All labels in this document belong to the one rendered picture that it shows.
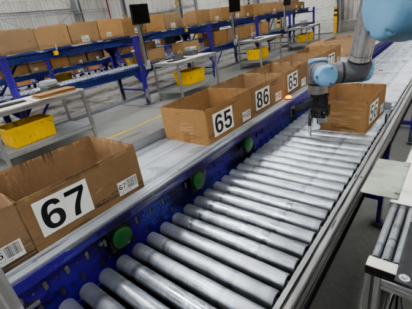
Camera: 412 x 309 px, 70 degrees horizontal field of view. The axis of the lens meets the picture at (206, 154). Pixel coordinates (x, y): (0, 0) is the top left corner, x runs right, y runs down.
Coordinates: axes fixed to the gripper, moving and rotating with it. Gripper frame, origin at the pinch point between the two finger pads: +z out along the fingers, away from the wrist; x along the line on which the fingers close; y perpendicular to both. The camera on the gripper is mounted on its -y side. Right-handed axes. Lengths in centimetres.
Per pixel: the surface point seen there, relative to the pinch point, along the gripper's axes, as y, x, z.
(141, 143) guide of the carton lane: -61, -63, -10
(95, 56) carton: -894, 430, -10
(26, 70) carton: -896, 206, -10
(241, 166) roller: -20.2, -39.5, 5.8
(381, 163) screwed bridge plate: 34.6, -15.3, 5.1
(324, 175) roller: 17.0, -33.1, 5.8
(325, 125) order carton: 1.0, 16.8, 2.7
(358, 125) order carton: 17.9, 16.0, 1.1
